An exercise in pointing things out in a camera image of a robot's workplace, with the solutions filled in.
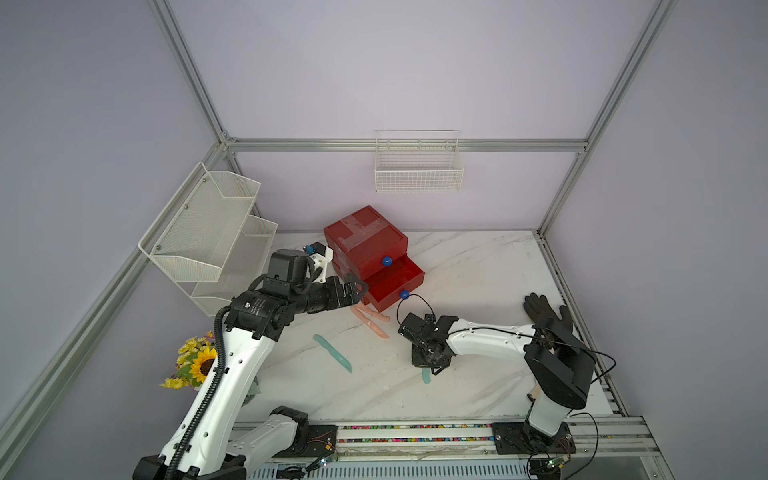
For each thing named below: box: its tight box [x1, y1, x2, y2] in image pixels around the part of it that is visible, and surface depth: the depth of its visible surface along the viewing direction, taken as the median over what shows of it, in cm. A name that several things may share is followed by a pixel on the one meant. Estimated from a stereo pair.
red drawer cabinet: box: [324, 205, 425, 312], surface depth 91 cm
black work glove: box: [523, 292, 586, 347], surface depth 97 cm
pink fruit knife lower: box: [350, 306, 390, 339], surface depth 96 cm
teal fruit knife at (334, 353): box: [312, 334, 352, 373], surface depth 90 cm
